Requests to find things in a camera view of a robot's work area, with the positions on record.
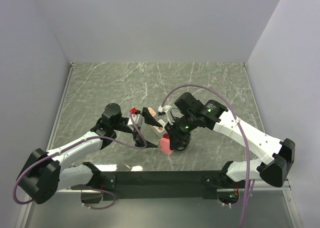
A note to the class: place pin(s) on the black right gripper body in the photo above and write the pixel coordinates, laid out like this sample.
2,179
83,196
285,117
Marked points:
181,128

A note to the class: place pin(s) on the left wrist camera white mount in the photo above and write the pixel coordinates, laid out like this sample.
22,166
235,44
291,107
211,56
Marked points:
135,117

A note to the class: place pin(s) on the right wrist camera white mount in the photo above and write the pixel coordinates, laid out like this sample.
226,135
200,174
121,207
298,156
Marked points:
166,110

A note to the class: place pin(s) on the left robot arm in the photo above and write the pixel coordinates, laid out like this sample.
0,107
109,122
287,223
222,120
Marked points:
46,172

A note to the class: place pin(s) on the pink cube socket adapter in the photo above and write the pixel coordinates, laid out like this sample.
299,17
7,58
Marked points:
152,112

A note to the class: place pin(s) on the pink plug adapter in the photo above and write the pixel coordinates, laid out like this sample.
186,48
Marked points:
164,144

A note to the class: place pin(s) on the white cube socket adapter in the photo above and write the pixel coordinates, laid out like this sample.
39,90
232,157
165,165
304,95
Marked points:
160,131

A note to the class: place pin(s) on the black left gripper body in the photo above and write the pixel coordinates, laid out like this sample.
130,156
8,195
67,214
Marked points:
120,126

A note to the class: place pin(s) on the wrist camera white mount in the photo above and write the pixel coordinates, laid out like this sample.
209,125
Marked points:
166,110
135,117

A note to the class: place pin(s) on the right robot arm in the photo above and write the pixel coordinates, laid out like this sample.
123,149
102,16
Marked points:
274,157

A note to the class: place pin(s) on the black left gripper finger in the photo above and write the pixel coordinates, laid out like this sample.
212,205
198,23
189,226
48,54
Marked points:
148,144
148,119

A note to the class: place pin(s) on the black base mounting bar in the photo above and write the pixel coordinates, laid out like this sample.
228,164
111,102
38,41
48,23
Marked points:
165,184

